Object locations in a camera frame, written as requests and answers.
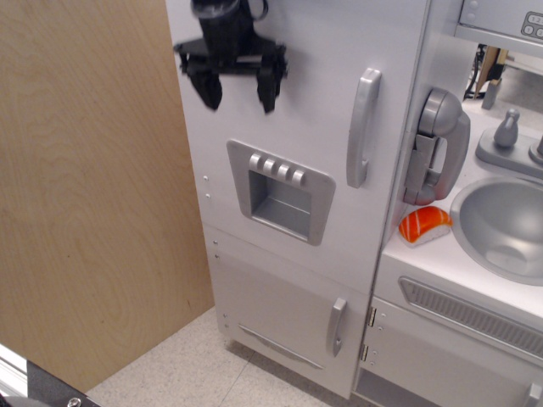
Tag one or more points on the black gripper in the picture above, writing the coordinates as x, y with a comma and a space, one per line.
232, 47

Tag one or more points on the white toy fridge door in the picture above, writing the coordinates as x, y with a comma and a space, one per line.
330, 45

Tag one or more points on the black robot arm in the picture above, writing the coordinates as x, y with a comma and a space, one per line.
211, 10

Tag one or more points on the white toy fridge cabinet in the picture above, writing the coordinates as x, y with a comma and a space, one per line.
443, 62

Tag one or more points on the grey ice dispenser box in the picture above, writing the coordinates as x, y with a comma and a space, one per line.
280, 193

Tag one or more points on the salmon nigiri sushi toy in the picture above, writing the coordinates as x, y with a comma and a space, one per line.
424, 225

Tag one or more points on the white lower freezer door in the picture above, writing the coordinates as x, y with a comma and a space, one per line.
281, 309

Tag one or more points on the grey toy faucet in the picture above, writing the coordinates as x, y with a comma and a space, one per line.
505, 147

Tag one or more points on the grey toy microwave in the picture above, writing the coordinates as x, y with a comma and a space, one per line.
514, 20

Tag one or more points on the grey toy sink basin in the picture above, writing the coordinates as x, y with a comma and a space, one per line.
498, 223

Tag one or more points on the white oven door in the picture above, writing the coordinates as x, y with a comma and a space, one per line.
413, 361

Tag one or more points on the grey oven vent panel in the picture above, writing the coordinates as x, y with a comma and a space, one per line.
475, 318

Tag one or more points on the grey fridge door handle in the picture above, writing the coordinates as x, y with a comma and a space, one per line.
365, 99

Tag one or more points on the grey toy wall phone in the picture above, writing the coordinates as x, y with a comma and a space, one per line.
439, 151

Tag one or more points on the grey freezer door handle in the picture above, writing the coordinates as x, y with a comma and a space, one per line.
333, 339

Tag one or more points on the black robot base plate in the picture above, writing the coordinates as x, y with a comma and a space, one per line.
33, 386

